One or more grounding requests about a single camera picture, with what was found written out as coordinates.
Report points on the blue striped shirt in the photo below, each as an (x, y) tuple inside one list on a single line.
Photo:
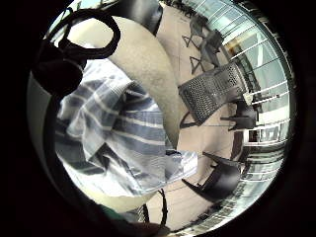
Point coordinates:
[(131, 131)]

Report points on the black plastic chair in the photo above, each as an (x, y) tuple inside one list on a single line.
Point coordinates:
[(141, 13), (222, 179), (245, 115)]

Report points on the black perforated chair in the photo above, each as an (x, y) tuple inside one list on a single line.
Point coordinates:
[(207, 92)]

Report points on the dark folding chair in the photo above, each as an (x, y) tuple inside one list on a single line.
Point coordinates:
[(209, 51), (197, 29)]

